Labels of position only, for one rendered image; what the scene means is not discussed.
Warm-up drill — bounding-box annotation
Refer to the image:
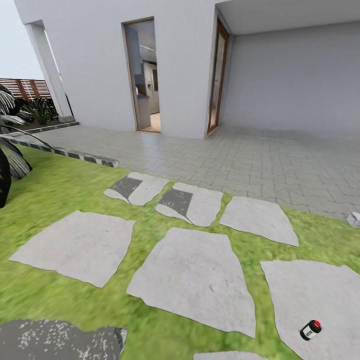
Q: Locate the insectifuge atomizer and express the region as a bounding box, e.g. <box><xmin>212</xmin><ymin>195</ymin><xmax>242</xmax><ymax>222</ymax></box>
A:
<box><xmin>299</xmin><ymin>320</ymin><xmax>323</xmax><ymax>341</ymax></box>

